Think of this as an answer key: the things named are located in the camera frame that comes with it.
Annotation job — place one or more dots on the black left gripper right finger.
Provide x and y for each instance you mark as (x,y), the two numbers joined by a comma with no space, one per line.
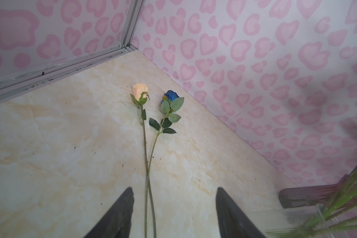
(232,221)

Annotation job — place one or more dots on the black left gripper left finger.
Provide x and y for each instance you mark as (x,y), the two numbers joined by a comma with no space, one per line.
(116,223)

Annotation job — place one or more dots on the purple ribbed glass vase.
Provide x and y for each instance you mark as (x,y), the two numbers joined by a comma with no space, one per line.
(309,195)

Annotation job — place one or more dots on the pale pink white flower bunch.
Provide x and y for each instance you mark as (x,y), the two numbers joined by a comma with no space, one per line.
(337,216)

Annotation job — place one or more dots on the peach rose stem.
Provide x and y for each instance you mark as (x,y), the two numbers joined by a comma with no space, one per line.
(140,96)

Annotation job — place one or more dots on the aluminium frame profile left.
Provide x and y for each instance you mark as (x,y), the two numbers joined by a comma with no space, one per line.
(22,83)

